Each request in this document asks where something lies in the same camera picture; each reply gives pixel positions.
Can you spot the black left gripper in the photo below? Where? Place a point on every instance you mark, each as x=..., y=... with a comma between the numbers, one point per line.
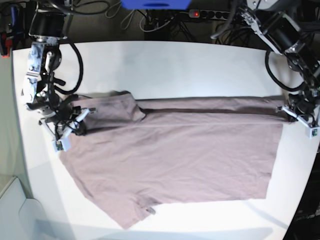
x=302, y=105

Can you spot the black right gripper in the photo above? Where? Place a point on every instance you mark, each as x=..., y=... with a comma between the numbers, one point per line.
x=64, y=114

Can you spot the mauve pink t-shirt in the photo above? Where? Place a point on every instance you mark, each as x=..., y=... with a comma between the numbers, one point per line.
x=138, y=154

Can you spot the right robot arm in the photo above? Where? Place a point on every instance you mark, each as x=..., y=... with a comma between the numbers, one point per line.
x=41, y=90

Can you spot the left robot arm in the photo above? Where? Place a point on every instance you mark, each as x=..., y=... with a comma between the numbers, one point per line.
x=284, y=37

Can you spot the red and black clamp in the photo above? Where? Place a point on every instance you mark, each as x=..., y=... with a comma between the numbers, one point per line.
x=5, y=45

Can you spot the blue plastic box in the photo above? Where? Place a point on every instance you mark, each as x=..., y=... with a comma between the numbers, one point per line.
x=155, y=4

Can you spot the black power strip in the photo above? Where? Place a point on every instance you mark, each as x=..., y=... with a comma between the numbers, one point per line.
x=208, y=14

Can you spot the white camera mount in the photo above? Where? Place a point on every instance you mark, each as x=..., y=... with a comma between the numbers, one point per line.
x=308, y=120
x=60, y=140

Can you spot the blue clamp handle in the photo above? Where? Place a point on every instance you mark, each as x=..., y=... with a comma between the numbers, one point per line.
x=14, y=19

